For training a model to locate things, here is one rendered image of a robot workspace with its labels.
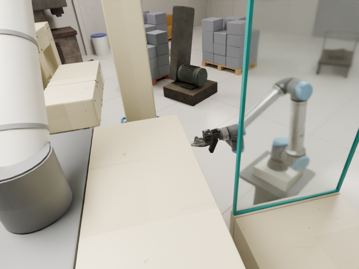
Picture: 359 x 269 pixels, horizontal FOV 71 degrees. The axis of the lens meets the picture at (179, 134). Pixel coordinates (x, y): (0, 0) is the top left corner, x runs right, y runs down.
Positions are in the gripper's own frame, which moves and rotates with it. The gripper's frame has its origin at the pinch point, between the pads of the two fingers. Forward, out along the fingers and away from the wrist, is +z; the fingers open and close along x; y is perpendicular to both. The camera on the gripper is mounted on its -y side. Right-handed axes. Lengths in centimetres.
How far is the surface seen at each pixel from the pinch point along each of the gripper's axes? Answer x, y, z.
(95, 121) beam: 27, 50, 47
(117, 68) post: 41, 75, 28
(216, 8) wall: -1025, -101, -363
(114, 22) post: 41, 91, 24
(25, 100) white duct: 83, 87, 44
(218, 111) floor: -255, -136, -95
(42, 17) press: -611, 48, 223
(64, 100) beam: 25, 63, 56
